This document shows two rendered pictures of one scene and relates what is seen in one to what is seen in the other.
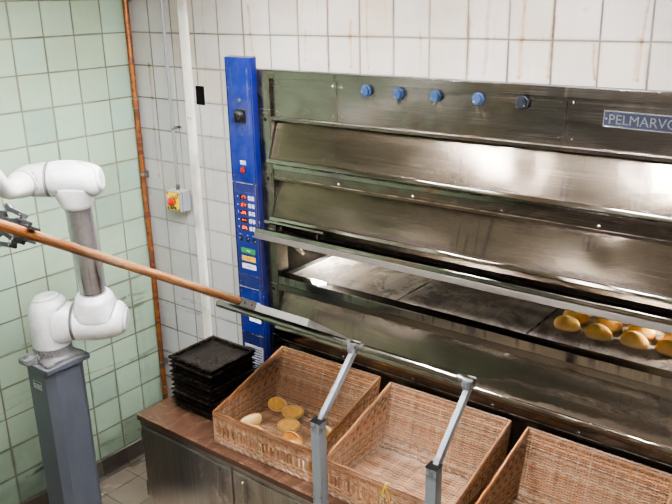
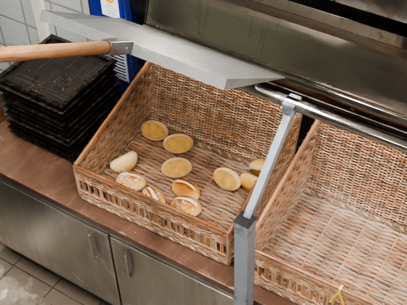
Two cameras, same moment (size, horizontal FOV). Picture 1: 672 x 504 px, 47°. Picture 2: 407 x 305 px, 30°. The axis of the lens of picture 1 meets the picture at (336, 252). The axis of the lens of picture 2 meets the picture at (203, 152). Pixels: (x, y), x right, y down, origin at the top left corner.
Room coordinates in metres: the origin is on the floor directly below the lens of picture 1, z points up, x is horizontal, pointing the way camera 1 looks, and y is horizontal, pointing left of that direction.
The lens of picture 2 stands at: (1.29, 0.26, 2.35)
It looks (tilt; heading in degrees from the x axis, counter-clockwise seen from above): 45 degrees down; 356
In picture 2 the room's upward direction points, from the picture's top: 2 degrees counter-clockwise
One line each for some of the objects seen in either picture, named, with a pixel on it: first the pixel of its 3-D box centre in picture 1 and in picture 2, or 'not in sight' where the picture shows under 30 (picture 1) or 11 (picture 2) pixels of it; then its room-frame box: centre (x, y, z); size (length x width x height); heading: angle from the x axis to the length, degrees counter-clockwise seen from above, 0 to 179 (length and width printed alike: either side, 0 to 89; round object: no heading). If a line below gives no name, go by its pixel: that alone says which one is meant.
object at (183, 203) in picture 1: (178, 199); not in sight; (3.68, 0.76, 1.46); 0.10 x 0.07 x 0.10; 52
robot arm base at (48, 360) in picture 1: (48, 351); not in sight; (2.91, 1.19, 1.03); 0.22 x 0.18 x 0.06; 143
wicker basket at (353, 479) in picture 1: (417, 456); (370, 229); (2.56, -0.29, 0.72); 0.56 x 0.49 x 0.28; 53
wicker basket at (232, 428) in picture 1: (297, 409); (189, 151); (2.94, 0.18, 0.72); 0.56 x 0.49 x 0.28; 53
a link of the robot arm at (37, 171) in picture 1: (32, 179); not in sight; (2.84, 1.12, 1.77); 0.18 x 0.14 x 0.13; 3
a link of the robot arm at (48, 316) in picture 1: (51, 318); not in sight; (2.92, 1.17, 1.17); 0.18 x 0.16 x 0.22; 93
